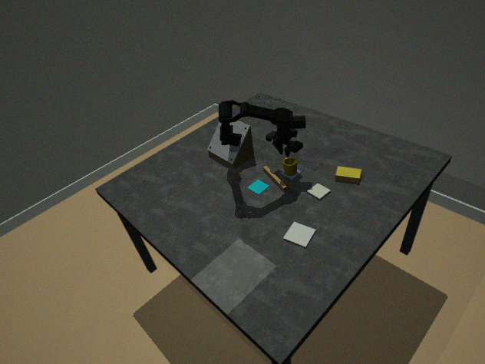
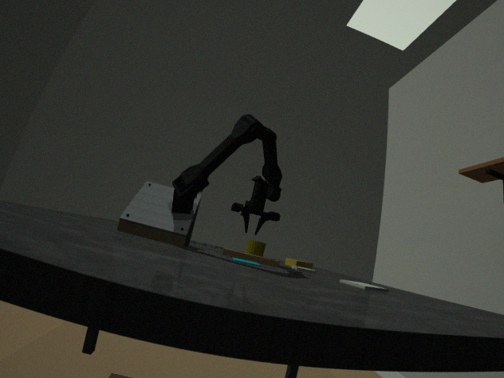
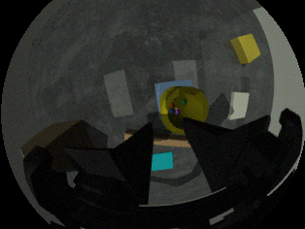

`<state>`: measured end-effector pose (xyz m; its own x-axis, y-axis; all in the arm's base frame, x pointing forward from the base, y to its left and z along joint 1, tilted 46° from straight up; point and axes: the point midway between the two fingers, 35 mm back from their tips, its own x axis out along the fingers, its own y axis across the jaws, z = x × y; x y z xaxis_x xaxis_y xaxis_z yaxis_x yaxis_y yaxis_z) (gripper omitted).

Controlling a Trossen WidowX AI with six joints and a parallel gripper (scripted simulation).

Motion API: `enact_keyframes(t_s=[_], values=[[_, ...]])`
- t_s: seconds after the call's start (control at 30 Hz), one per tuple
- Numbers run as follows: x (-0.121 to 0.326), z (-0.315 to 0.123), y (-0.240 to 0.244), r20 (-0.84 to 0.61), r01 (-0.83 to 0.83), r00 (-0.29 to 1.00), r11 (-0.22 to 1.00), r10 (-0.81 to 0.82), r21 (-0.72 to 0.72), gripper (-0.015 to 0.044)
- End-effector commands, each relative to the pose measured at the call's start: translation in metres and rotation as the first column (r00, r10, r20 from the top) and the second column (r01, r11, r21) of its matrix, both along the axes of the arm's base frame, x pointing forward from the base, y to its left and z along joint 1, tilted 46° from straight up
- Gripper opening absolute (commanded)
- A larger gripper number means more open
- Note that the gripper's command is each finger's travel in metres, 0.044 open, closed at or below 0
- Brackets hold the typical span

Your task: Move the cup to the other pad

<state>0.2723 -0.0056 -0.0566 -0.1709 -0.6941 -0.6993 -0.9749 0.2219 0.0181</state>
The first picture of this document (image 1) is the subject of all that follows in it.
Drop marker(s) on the tan flat bar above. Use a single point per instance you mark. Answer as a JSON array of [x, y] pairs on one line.
[[275, 178]]

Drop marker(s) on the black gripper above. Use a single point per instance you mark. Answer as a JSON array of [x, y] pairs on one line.
[[280, 138]]

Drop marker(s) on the pale grey flat square tile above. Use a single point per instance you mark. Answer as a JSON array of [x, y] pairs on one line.
[[318, 191], [299, 234]]

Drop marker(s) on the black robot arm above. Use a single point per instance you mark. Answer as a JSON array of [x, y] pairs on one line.
[[282, 117]]

